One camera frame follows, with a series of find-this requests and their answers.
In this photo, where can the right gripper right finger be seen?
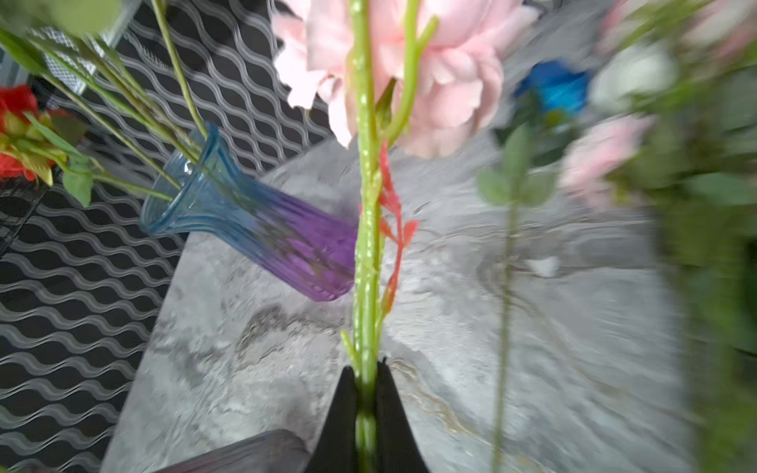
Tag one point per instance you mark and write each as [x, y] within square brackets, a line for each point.
[397, 449]

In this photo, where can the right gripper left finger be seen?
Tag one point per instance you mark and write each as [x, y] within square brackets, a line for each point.
[336, 450]

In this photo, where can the dark pink glass vase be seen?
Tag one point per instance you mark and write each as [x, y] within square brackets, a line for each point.
[273, 451]

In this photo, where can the blue purple glass vase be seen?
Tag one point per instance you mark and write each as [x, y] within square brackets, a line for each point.
[310, 250]

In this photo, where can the large pink peony spray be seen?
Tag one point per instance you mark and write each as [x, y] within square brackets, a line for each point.
[424, 76]

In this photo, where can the white flower stem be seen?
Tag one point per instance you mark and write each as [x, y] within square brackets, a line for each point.
[160, 11]

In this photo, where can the yellow rose stem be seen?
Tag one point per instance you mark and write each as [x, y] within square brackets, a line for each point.
[119, 98]

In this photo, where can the blue flower stem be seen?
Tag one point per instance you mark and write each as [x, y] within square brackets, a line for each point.
[548, 103]

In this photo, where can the pink spray with red bud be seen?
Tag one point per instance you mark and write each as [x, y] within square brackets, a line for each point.
[677, 91]

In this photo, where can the white mesh wall basket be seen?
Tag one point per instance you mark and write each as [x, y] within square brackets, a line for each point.
[62, 59]

